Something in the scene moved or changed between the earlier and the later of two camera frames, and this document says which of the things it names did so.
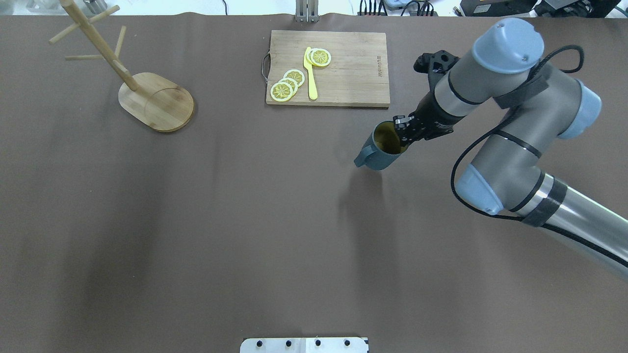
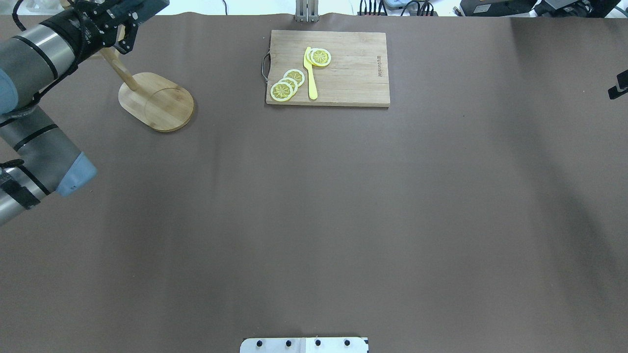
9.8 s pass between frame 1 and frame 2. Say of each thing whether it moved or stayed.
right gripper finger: moved
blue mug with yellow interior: moved
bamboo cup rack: stayed
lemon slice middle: stayed
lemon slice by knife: stayed
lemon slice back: stayed
